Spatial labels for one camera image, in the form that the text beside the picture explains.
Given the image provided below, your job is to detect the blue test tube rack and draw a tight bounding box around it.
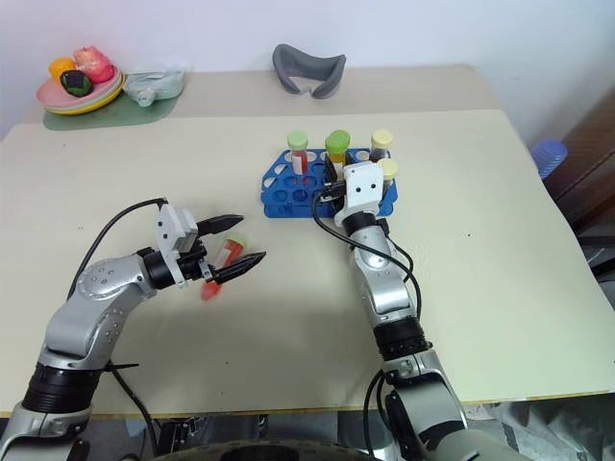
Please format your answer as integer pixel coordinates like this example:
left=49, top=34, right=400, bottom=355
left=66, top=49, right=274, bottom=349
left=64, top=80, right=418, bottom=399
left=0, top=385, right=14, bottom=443
left=260, top=147, right=399, bottom=220

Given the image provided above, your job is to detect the clear plastic bag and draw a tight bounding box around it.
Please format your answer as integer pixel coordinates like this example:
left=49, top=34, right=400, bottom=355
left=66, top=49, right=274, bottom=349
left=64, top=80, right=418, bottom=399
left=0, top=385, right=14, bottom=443
left=123, top=69, right=187, bottom=108

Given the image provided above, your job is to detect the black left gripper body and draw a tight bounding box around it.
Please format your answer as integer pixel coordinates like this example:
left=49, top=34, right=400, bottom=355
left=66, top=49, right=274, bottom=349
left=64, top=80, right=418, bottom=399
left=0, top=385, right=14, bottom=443
left=177, top=242, right=216, bottom=285

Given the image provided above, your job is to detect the stack of pastel plates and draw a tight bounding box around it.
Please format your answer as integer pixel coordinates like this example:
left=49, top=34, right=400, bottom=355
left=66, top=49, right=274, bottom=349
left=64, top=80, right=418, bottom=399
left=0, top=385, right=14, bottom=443
left=37, top=71, right=127, bottom=116

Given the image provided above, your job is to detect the blue ribbed bottle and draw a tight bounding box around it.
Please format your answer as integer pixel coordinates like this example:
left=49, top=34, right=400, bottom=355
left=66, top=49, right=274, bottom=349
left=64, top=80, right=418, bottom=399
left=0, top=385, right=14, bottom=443
left=530, top=138, right=569, bottom=181

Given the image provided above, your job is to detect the red apple in foam net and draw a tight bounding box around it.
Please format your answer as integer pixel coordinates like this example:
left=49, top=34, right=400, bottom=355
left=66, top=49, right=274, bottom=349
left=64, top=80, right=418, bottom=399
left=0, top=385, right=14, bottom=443
left=72, top=45, right=115, bottom=85

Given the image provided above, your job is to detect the red tube, light green cap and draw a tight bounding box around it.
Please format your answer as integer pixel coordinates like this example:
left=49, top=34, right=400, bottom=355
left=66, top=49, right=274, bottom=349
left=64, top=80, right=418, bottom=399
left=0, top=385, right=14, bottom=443
left=286, top=132, right=310, bottom=186

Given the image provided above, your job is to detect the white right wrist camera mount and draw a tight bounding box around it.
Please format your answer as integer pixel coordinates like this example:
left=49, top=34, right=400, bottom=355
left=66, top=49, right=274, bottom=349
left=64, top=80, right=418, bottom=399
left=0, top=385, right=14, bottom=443
left=334, top=161, right=387, bottom=230

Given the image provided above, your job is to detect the grey headset face pad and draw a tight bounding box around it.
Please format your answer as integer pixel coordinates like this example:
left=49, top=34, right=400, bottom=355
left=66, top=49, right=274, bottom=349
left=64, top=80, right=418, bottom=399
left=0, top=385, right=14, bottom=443
left=272, top=42, right=348, bottom=101

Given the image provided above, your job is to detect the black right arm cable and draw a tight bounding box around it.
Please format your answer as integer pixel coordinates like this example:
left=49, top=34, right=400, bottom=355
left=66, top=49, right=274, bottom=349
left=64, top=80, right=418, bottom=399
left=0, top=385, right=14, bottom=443
left=310, top=191, right=424, bottom=455

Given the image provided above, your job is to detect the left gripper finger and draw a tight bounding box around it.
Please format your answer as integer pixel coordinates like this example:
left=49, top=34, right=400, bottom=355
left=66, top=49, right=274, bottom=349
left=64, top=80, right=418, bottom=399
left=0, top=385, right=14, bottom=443
left=206, top=251, right=268, bottom=284
left=196, top=214, right=245, bottom=237

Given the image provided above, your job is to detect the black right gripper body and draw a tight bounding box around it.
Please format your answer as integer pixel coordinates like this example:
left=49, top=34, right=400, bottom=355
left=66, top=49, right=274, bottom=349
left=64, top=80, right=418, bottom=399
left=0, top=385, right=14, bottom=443
left=314, top=180, right=348, bottom=206

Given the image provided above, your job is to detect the orange fruit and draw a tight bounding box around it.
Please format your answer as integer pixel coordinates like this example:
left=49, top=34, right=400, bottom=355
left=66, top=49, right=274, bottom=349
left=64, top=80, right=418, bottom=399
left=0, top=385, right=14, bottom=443
left=48, top=57, right=78, bottom=81

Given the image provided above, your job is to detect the yellow tube, green cap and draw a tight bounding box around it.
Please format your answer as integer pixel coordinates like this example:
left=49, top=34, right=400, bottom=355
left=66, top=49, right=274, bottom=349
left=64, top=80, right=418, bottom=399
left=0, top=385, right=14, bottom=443
left=324, top=128, right=353, bottom=172

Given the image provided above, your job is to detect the green placemat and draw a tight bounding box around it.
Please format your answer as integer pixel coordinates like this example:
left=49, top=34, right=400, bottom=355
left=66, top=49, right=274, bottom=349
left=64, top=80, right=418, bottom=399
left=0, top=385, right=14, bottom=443
left=41, top=93, right=184, bottom=132

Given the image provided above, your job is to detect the dark tube, pale yellow cap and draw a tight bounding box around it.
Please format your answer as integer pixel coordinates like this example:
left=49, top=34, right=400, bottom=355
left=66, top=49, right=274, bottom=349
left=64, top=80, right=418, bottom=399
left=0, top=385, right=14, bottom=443
left=377, top=158, right=400, bottom=198

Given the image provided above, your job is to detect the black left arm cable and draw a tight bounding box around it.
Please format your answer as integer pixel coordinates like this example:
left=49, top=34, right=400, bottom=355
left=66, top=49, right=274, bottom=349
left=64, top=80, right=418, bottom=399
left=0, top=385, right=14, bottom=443
left=66, top=197, right=167, bottom=461

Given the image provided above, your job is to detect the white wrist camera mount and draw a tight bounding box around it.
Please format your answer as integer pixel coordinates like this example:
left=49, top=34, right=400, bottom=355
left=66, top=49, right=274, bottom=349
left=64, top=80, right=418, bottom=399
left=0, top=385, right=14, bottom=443
left=153, top=204, right=201, bottom=289
left=334, top=161, right=387, bottom=230

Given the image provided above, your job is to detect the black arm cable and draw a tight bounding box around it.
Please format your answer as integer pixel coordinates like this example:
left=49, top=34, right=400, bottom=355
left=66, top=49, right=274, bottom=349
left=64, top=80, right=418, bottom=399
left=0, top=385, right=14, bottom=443
left=310, top=191, right=424, bottom=455
left=66, top=197, right=167, bottom=461

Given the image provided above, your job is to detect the clear plastic sheeting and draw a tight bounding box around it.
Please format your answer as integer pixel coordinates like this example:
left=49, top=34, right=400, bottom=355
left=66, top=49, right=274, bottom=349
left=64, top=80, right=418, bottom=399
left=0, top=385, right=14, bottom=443
left=460, top=391, right=615, bottom=461

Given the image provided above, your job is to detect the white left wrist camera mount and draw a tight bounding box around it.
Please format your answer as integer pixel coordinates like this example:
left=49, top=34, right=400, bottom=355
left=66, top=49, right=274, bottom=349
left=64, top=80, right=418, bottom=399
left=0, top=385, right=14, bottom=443
left=153, top=204, right=201, bottom=289

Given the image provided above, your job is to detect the dark red tube, yellow cap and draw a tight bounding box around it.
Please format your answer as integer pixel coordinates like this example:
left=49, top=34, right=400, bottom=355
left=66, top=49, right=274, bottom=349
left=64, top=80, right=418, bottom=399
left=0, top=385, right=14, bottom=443
left=368, top=129, right=395, bottom=163

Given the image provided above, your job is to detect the black and green ball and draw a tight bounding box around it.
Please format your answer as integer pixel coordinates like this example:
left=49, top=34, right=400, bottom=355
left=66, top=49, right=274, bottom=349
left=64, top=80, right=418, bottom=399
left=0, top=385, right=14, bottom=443
left=58, top=70, right=93, bottom=97

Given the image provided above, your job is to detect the brown wooden cabinet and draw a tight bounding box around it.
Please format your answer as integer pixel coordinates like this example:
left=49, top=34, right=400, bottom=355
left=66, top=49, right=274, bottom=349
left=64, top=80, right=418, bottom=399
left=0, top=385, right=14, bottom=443
left=547, top=90, right=615, bottom=227

